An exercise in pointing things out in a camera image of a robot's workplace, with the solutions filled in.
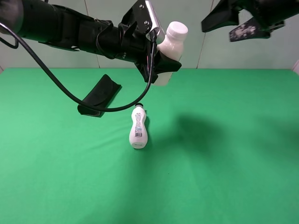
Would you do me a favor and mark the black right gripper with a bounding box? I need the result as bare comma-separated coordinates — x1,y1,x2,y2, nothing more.
201,0,285,42

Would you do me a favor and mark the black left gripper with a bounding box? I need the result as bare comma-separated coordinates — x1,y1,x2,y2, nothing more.
118,0,182,82

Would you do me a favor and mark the white milk bottle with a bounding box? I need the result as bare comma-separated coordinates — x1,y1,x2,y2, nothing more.
154,21,188,86

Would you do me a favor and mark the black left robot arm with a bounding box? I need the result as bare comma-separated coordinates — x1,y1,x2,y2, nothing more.
0,0,165,81

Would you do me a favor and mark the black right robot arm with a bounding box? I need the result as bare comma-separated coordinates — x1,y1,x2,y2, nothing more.
201,0,299,42

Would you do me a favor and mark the black glasses case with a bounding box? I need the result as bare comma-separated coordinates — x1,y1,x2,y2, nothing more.
77,74,122,118

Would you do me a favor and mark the white lying lotion bottle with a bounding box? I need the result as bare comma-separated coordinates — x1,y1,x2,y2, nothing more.
129,103,148,149

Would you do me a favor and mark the green tablecloth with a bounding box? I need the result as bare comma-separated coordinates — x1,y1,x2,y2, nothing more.
0,68,299,224

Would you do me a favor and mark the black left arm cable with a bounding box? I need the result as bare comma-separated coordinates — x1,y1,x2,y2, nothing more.
0,22,157,113

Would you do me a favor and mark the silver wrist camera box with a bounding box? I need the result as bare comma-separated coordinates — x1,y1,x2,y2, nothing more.
145,0,165,44

